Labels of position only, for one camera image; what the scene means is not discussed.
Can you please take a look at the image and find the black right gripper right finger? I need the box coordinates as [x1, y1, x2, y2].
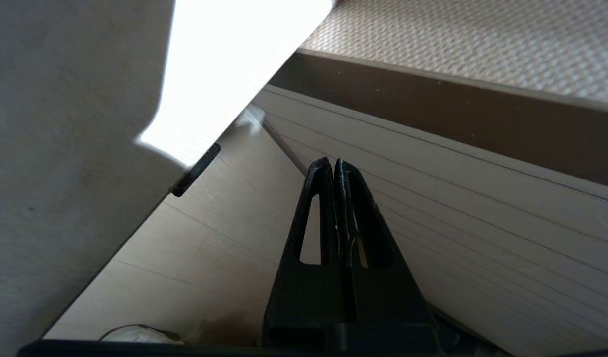
[335, 158, 438, 326]

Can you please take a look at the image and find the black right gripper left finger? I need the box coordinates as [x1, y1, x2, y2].
[261, 158, 357, 349]

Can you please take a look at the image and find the beige slanted table leg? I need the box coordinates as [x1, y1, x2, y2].
[242, 107, 308, 177]

